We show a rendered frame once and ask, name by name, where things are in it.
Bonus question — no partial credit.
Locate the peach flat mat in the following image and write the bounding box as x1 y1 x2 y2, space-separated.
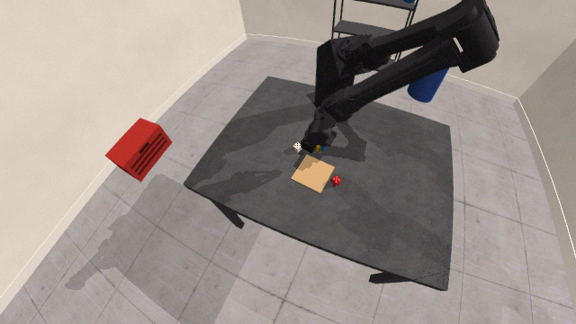
291 155 335 193

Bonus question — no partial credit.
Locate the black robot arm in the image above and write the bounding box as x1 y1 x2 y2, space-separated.
301 0 500 154

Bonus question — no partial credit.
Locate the red die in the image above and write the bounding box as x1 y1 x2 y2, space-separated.
331 175 341 186

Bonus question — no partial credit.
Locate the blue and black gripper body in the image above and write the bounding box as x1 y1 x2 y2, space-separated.
305 128 337 148

